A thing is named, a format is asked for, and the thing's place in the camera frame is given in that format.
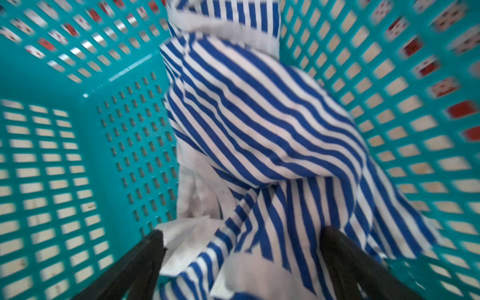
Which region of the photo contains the teal plastic basket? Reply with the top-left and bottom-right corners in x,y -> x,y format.
1,1 -> 480,300

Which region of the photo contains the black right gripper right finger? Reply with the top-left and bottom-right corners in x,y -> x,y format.
320,226 -> 422,300

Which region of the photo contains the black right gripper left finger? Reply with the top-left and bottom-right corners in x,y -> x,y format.
73,229 -> 166,300

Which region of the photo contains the blue white striped tank top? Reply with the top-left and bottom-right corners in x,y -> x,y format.
159,1 -> 441,300

